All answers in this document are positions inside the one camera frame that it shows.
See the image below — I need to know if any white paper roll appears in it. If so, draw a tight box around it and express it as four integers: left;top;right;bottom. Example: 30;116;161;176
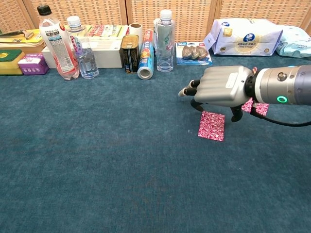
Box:
128;23;143;49

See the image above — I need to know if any blue plastic wrap roll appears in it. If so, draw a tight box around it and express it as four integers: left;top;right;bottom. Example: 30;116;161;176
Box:
137;29;156;80

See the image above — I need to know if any light blue wet wipes pack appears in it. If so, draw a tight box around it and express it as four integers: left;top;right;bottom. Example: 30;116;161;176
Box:
275;24;311;58

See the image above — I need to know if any bamboo folding screen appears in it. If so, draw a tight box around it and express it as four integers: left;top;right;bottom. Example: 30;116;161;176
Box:
0;0;311;43

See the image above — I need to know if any pink drink bottle black cap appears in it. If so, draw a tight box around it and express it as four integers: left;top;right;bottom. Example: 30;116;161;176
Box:
36;4;80;81

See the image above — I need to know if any long white carton box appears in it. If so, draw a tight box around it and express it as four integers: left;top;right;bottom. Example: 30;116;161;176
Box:
41;40;123;69

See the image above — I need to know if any white tissue pack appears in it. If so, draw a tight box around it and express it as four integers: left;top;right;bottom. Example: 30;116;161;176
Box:
203;17;284;57

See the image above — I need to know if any pink patterned card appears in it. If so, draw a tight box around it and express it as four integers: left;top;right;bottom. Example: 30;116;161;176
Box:
242;98;270;117
197;111;226;142

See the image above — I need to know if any blue hooks blister pack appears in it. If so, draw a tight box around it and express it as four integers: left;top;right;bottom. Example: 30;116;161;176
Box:
175;42;213;66

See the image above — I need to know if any brown cardboard box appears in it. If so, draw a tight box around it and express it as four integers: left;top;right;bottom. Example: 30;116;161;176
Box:
21;43;47;55

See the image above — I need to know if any black gold tin can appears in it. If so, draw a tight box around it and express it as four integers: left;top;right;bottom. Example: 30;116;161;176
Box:
119;34;140;74

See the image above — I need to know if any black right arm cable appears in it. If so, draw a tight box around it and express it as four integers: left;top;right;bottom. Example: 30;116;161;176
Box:
251;103;311;128

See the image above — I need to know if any small purple box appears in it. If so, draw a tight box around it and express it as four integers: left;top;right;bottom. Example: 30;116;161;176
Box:
17;53;50;76

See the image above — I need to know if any small clear water bottle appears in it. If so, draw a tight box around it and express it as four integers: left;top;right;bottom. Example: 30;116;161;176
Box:
66;16;100;80

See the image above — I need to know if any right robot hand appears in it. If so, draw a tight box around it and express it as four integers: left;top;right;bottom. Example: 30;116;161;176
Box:
178;65;255;123

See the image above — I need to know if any blue felt table mat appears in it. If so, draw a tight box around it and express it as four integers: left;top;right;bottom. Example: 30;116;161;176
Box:
0;52;311;233

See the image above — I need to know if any yellow razor blister pack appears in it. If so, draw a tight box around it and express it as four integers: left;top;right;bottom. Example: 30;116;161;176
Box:
0;29;46;49

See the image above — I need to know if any dark green small box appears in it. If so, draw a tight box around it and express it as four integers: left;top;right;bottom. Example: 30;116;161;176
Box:
0;49;25;76

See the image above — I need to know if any tall clear bottle white cap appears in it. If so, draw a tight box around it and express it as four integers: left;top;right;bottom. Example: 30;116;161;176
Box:
155;9;176;73

